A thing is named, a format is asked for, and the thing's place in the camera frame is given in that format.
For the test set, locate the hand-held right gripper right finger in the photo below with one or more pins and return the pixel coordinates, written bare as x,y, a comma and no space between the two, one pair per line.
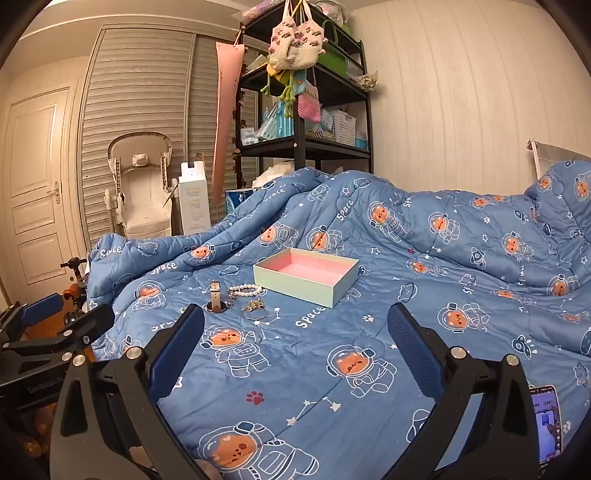
411,353

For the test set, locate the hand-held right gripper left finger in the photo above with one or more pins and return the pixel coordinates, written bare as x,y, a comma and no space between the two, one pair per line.
175,353

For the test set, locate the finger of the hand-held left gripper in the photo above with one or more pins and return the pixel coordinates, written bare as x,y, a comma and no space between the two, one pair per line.
44,307
92,321

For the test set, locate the thin gold bangle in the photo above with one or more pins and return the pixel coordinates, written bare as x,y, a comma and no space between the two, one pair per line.
256,318

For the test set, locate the pale green box pink inside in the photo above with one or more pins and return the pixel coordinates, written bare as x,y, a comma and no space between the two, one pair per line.
304,265

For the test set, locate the orange black toy vehicle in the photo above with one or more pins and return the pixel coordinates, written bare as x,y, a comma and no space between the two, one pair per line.
76,288

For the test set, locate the blue astronaut print blanket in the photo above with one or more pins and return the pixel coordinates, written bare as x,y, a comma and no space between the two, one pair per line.
323,369

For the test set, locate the white panel door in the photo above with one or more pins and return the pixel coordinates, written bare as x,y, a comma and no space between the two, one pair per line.
37,184

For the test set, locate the white baby high chair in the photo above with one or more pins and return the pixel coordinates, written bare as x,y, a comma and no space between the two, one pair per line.
143,198

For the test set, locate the smartphone with lit screen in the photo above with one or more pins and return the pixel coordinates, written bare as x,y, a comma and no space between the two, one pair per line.
547,415

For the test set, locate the tall white carton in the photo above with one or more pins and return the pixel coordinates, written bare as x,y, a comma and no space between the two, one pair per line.
191,203

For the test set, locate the black metal shelf rack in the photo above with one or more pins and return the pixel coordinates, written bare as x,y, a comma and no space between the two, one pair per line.
304,148

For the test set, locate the white plastic basket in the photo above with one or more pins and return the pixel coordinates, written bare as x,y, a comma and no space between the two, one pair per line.
344,128

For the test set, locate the white louvered closet doors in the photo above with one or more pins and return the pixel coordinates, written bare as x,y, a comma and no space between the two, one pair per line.
138,83

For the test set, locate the beige cloth rack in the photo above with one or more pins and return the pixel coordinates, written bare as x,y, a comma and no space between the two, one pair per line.
558,154

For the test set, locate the teal boxes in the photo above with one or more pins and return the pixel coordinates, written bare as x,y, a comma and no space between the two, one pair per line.
277,124

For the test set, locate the pink crochet pouch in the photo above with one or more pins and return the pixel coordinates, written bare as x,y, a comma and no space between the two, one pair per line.
309,108

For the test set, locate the pink hanging cloth strip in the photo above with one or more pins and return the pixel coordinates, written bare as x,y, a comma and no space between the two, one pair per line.
226,92

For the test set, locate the beige crumpled paper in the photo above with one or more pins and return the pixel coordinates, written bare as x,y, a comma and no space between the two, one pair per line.
368,81

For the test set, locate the green crochet frog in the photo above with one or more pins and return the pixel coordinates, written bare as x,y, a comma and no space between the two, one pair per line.
278,74

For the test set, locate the green tote bag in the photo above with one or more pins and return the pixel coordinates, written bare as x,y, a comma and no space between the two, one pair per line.
337,60

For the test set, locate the cream crochet flower bag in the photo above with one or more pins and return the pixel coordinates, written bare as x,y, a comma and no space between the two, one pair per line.
281,50
310,41

